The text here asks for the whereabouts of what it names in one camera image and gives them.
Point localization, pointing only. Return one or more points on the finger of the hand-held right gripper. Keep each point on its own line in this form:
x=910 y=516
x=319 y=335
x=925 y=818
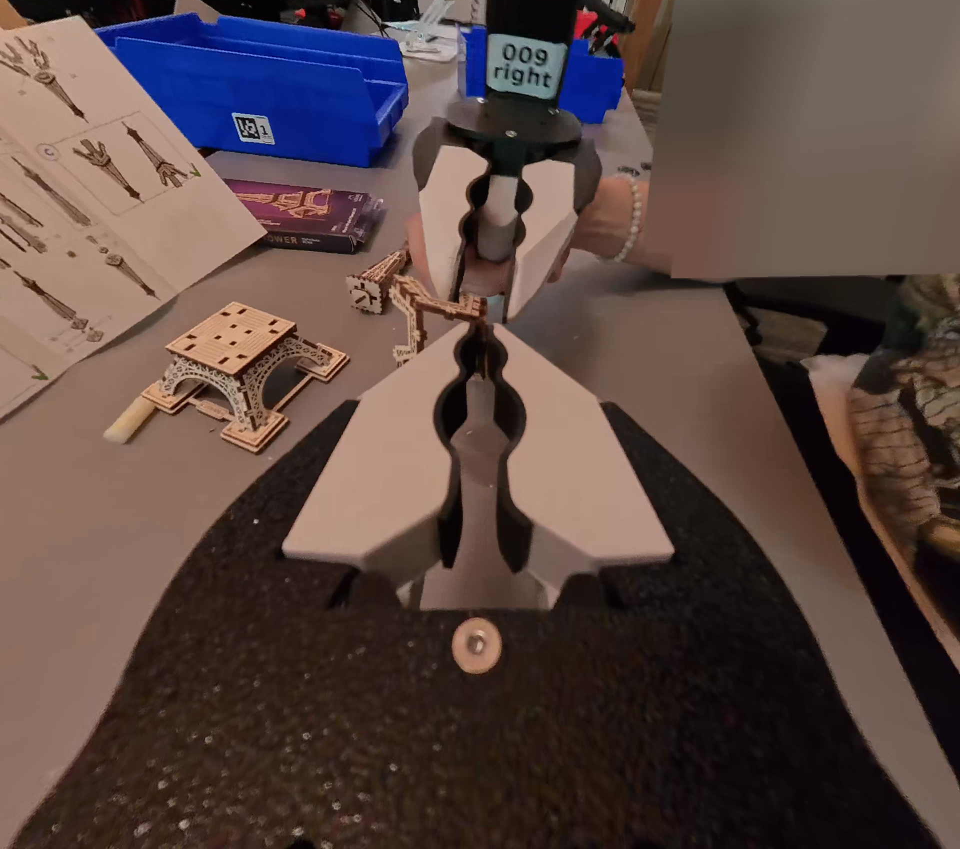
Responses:
x=551 y=211
x=446 y=211

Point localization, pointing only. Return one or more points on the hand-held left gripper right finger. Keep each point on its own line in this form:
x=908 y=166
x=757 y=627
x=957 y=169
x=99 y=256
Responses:
x=585 y=489

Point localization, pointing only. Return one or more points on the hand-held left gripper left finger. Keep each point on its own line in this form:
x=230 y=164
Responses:
x=375 y=489

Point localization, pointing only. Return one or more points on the wooden lattice arch piece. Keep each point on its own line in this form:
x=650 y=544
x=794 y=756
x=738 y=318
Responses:
x=409 y=331

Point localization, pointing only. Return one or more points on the grey desk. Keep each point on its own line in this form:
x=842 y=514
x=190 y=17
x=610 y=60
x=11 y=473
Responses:
x=112 y=526

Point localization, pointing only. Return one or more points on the person's right hand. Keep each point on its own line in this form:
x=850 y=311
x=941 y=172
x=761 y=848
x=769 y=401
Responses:
x=609 y=219

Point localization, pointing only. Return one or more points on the small wooden tower section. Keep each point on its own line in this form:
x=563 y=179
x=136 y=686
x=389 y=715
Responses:
x=367 y=290

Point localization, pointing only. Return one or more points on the clear acrylic stand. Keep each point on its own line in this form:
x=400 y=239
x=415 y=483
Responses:
x=435 y=39

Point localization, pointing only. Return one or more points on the blue plastic storage bin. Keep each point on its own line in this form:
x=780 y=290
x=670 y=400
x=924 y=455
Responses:
x=600 y=84
x=322 y=50

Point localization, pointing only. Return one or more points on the purple model kit box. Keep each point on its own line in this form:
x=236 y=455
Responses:
x=300 y=208

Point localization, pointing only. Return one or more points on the wooden tower base model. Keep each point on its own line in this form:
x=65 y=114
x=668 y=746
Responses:
x=232 y=335

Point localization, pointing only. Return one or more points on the pale wax stick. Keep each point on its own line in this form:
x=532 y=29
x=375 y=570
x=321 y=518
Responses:
x=129 y=423

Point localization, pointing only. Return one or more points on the blue storage bin with tag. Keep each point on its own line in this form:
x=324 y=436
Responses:
x=187 y=99

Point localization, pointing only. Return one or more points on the assembly instruction booklet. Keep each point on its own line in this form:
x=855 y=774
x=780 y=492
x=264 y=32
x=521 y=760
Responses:
x=112 y=189

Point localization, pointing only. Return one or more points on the patterned garment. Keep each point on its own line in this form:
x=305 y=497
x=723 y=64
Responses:
x=915 y=414

